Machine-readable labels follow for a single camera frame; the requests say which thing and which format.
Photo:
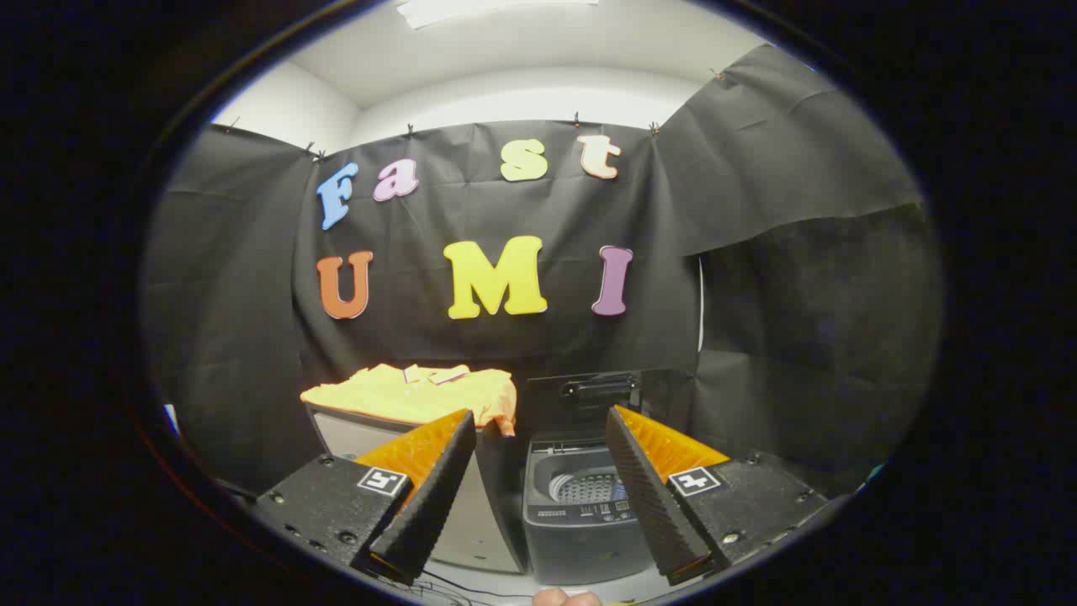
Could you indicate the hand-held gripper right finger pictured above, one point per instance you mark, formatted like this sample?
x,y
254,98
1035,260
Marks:
x,y
648,497

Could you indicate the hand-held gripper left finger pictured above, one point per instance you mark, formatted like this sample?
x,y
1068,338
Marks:
x,y
429,497

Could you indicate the grey washing machine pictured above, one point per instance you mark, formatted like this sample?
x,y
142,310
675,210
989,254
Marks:
x,y
576,539

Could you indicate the yellow polo shirt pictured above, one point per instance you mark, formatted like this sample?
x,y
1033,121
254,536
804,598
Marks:
x,y
404,396

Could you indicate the dark washing machine lid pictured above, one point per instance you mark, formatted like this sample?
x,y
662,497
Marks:
x,y
547,408

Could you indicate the grey cabinet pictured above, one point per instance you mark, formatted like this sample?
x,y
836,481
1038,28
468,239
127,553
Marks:
x,y
484,522

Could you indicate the black backdrop cloth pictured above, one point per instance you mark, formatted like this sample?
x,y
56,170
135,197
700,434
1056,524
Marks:
x,y
471,210

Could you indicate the ceiling light panel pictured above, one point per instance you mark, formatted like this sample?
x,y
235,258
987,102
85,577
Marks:
x,y
471,8

